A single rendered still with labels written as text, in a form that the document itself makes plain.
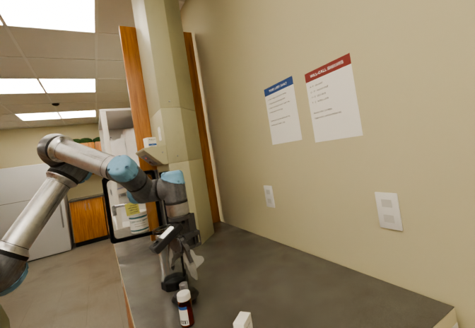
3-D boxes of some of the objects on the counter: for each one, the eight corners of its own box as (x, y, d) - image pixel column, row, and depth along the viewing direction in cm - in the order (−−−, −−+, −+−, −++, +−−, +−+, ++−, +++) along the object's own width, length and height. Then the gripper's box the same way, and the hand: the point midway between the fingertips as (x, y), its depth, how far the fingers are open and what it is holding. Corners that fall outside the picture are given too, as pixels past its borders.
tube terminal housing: (203, 227, 177) (186, 116, 178) (224, 237, 149) (203, 105, 150) (167, 238, 165) (149, 119, 166) (182, 252, 137) (160, 107, 138)
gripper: (207, 213, 85) (217, 273, 85) (177, 210, 99) (184, 261, 99) (185, 220, 79) (195, 285, 79) (155, 216, 93) (164, 271, 93)
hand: (182, 276), depth 87 cm, fingers open, 14 cm apart
